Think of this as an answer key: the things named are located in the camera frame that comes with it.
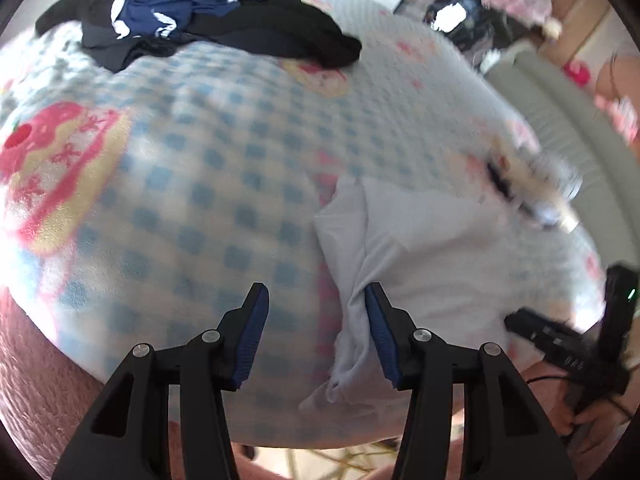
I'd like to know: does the pink printed hanging cloth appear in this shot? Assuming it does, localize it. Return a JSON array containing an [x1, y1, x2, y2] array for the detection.
[[481, 0, 554, 27]]

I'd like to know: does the glass-door wardrobe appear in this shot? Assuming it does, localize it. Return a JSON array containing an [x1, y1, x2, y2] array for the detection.
[[394, 0, 537, 57]]

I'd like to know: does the bed with checked blanket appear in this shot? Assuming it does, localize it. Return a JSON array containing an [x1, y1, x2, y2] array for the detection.
[[0, 0, 609, 452]]

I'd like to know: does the grey-green padded headboard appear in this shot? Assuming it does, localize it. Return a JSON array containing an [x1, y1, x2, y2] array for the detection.
[[486, 41, 640, 282]]

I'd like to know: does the person's right hand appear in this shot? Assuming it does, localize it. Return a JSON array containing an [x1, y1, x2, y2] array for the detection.
[[562, 396, 632, 461]]

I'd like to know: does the folded navy garment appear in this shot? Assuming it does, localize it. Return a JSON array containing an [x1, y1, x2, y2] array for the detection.
[[485, 159, 527, 207]]

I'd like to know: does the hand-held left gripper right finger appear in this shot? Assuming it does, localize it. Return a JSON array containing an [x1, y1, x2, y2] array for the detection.
[[364, 282, 576, 480]]

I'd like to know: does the white shirt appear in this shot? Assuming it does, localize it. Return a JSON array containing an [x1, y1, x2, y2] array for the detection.
[[298, 174, 584, 407]]

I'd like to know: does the pile of dark clothes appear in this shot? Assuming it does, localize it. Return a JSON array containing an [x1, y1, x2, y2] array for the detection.
[[34, 0, 181, 74]]

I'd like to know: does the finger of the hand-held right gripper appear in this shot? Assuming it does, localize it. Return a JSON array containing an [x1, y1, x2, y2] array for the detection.
[[504, 309, 601, 361]]

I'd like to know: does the red plush toy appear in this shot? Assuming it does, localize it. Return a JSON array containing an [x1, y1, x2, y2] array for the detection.
[[563, 59, 594, 87]]

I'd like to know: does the black garment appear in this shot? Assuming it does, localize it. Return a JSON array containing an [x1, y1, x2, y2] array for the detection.
[[189, 0, 364, 69]]

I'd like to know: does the pink and white plush toy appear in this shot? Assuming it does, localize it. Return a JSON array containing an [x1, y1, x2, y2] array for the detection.
[[594, 54, 640, 142]]

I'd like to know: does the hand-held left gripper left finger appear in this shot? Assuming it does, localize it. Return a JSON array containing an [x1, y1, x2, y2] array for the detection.
[[52, 282, 271, 480]]

